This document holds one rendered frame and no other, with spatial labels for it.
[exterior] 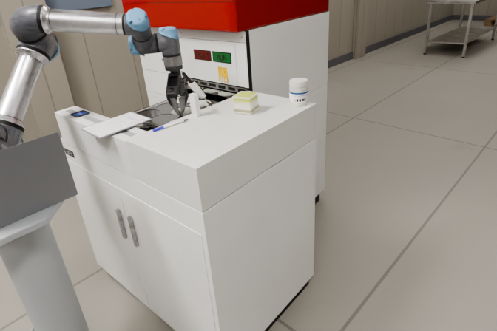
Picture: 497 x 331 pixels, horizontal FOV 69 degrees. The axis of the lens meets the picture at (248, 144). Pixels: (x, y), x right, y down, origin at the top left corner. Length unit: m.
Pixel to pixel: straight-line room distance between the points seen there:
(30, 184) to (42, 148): 0.11
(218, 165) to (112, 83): 2.53
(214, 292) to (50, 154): 0.67
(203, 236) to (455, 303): 1.32
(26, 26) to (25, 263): 0.79
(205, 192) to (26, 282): 0.69
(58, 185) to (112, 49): 2.32
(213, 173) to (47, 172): 0.51
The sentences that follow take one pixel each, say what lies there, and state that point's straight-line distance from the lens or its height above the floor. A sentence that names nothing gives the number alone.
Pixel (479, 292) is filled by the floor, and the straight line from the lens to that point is 2.15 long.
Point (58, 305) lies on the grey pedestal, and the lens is 1.53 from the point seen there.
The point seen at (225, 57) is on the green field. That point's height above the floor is 1.10.
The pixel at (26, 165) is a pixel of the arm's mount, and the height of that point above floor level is 0.98.
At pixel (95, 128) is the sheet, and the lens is 1.41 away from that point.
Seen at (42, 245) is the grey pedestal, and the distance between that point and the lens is 1.39.
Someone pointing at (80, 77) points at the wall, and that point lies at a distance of 3.38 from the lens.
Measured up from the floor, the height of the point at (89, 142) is 0.89.
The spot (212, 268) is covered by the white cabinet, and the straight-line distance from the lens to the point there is 1.22.
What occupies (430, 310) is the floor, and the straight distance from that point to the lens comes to 1.99.
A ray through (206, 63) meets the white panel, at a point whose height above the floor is 1.06.
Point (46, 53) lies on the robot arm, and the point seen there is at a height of 1.22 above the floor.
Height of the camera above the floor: 1.44
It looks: 25 degrees down
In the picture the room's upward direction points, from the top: 4 degrees counter-clockwise
